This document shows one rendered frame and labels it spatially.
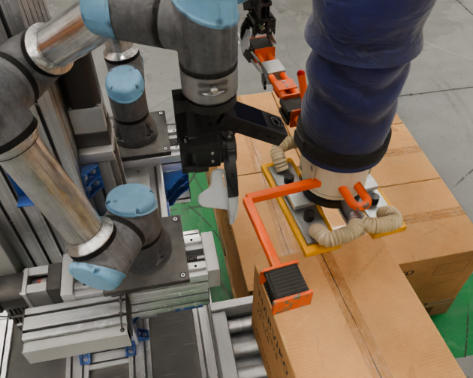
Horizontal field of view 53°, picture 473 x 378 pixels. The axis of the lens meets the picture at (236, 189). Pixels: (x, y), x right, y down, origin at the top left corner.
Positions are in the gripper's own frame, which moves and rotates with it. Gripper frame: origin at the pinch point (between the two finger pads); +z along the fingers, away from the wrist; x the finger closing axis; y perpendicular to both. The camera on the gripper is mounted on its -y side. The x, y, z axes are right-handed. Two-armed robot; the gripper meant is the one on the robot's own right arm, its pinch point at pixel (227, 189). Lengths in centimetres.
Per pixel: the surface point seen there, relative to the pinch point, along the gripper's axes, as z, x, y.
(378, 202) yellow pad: 39, -23, -45
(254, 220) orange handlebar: 27.7, -14.3, -8.6
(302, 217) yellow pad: 39, -22, -24
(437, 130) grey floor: 152, -163, -173
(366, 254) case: 57, -18, -44
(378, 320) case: 57, 2, -39
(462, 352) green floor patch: 152, -17, -111
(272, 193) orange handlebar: 27.9, -21.8, -14.8
